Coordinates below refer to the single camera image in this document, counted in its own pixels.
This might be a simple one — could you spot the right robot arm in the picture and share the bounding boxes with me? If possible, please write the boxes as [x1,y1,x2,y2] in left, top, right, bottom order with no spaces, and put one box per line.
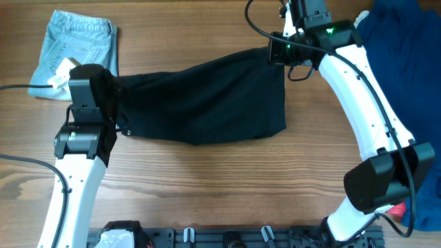
[269,1,435,247]

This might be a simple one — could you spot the black cable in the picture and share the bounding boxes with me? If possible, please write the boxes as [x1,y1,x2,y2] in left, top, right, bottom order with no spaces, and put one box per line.
[0,84,72,248]
[244,0,417,238]

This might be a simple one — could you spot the black shorts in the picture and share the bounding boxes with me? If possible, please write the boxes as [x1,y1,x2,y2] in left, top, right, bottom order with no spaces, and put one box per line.
[103,47,287,146]

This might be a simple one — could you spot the left black cable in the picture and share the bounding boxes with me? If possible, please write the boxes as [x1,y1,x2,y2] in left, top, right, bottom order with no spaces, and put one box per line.
[0,84,72,248]

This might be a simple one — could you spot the folded light blue jeans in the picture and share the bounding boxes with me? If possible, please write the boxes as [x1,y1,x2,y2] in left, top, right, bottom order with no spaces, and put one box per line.
[28,10,119,101]

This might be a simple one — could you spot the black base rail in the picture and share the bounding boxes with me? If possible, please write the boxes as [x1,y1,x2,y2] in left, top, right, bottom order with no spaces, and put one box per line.
[88,225,384,248]

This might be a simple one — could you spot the red garment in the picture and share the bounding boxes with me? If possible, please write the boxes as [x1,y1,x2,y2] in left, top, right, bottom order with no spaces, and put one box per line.
[387,202,407,218]

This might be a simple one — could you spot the right black cable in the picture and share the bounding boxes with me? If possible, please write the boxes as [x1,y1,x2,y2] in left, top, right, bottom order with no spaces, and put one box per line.
[244,0,417,238]

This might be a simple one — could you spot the white cloth piece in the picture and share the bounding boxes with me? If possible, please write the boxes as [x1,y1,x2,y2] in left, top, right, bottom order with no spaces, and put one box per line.
[354,10,369,28]

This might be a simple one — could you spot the dark blue garment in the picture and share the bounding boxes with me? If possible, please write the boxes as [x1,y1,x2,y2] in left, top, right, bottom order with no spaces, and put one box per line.
[357,0,440,231]

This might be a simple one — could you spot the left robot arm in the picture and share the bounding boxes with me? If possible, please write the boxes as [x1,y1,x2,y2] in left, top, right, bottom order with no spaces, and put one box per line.
[38,64,127,247]

